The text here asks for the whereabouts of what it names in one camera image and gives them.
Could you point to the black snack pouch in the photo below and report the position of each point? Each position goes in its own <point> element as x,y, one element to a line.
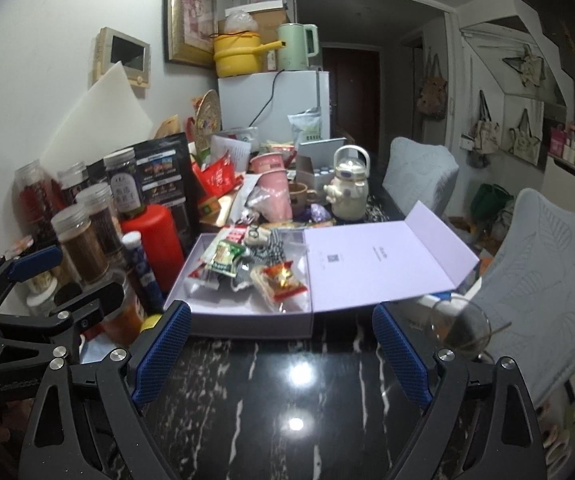
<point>167,170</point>

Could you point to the white wall switch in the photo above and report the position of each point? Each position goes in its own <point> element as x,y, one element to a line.
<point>468,142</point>

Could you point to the grey cardboard box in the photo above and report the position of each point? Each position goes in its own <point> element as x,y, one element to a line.
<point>317,152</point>

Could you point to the clear glass mug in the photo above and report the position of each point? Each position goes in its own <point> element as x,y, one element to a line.
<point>460,325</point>

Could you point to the woven round fan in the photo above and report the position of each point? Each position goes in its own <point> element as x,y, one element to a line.
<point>208,115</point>

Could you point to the gold framed picture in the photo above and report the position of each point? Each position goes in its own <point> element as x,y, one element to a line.
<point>192,10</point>

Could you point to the person's left hand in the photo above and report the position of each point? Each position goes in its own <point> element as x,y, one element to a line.
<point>15,417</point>

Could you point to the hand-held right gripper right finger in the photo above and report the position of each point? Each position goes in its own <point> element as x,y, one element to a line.
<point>400,355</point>

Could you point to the green snack packet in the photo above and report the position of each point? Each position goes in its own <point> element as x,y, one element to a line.
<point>225,257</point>

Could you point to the pink plastic cup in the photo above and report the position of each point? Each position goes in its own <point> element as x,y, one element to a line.
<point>272,190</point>

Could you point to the black white striped scrunchie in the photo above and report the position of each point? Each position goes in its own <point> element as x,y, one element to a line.
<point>273,247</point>

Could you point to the white medicine box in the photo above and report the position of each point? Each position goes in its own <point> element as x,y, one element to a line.
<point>432,300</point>

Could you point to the light blue box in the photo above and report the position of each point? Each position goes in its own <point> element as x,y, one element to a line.
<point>102,350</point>

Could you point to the beige tote bag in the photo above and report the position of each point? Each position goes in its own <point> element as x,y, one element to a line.
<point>525,142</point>
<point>485,135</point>

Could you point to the white paper sheet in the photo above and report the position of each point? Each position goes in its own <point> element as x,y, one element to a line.
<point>235,150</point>

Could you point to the brown tote bag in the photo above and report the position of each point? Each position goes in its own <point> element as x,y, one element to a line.
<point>432,95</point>

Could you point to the beige scrunchie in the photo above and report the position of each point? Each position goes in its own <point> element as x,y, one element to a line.
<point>262,237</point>

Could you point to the green bag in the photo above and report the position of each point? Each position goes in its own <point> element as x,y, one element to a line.
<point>490,202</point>

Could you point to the cluster of clear food jars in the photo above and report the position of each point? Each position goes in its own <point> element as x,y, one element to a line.
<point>82,245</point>

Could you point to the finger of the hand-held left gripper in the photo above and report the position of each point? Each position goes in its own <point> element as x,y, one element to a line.
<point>35,262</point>
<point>97,300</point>

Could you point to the blue tablet tube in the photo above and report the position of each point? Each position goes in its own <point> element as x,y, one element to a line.
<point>142,270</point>

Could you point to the cream robot-shaped kettle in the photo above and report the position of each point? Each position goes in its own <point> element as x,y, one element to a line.
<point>347,190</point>

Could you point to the red plastic container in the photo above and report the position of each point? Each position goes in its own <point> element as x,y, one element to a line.
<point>160,245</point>

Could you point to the pale green kettle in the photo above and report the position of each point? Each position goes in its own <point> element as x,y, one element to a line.
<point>292,47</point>

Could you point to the yellow lemon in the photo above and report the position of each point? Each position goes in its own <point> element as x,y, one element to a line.
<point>151,323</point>

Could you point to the brown cardboard box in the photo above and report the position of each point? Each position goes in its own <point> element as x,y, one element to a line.
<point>272,17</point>

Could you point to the wall intercom panel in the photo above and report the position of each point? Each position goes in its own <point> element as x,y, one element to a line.
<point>127,52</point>

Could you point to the green white pouch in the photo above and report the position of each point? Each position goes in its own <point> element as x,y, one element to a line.
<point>307,127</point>

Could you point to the brown door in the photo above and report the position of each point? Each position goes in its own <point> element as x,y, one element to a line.
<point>352,90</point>

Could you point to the clear zip bag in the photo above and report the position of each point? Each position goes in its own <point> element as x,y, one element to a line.
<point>265,290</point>

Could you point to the white foam board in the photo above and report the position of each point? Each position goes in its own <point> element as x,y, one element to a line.
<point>102,110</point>

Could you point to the white fridge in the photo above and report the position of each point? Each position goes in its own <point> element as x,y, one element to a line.
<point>292,95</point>

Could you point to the star-shaped bag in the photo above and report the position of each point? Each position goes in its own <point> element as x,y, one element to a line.
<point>527,70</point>

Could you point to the thin stirring stick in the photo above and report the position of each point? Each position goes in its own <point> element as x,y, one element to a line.
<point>487,335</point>

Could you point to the white plastic bag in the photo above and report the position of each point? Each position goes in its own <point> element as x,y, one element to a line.
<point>240,22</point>

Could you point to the yellow pot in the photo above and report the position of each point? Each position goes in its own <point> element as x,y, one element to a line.
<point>235,57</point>

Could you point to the red paper packet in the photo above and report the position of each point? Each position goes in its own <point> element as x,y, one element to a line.
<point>215,175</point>

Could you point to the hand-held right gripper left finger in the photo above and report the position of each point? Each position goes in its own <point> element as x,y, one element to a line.
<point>160,355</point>

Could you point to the white counter cabinet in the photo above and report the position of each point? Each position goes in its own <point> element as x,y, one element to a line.
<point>567,180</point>

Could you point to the pink slipper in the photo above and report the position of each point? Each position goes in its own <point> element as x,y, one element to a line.
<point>560,435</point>

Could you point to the brown mug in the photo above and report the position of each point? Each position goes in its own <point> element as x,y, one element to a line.
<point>300,200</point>

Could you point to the chair with pale blue cover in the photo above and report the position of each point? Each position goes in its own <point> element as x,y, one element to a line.
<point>417,175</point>
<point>542,285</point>

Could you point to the red white snack packet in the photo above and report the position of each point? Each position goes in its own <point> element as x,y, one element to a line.
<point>230,234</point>

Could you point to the white gift box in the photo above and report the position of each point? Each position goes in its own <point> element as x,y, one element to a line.
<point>247,325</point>

